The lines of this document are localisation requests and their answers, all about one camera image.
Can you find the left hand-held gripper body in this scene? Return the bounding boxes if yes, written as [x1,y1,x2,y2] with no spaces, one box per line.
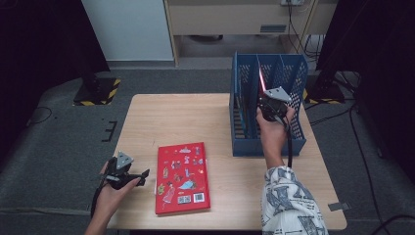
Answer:
[104,150,145,191]

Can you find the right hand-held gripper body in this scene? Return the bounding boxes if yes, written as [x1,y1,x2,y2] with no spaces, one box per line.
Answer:
[257,85,294,124]

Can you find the red illustrated hardcover book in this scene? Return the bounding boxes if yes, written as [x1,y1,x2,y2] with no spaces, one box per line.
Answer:
[257,67,268,99]
[155,141,211,216]

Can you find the blue plastic file rack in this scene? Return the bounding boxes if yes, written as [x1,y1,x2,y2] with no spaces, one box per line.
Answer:
[229,51,309,158]

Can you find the person's left hand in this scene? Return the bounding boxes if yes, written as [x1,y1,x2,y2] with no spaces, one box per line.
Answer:
[95,161,142,214]

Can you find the person's right hand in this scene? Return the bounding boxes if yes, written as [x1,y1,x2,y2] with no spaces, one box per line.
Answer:
[255,106,297,171]

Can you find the black stand with striped base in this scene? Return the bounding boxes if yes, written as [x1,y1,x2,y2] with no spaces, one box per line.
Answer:
[302,65,346,106]
[71,58,121,107]

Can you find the beige desk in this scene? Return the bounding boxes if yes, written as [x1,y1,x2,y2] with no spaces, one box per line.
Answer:
[163,0,339,67]

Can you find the grey tape strip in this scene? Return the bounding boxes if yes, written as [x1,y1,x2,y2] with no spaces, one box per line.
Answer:
[327,202,350,212]

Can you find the white cabinet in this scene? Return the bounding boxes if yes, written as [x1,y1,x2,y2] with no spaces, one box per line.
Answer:
[81,0,174,62]

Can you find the left hand-held gripper cable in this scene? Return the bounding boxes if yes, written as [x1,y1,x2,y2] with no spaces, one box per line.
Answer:
[90,179,110,218]

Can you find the hand-held gripper cable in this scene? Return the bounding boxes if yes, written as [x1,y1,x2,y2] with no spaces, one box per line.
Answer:
[90,179,110,218]
[275,116,294,169]

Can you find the right hand-held gripper cable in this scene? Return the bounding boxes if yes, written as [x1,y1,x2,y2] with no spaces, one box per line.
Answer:
[275,116,294,169]

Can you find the short black floor cable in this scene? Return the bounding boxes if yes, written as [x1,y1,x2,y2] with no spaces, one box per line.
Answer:
[308,107,352,126]

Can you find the hanging black cables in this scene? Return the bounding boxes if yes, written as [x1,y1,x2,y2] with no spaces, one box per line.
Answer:
[286,0,326,63]

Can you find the black looped floor cable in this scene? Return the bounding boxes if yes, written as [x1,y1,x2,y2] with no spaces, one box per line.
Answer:
[25,106,54,127]

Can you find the long black floor cable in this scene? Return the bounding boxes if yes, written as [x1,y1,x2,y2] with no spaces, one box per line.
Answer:
[347,102,384,235]

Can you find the curved black floor cable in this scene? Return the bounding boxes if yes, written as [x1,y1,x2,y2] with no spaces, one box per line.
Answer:
[371,213,415,235]

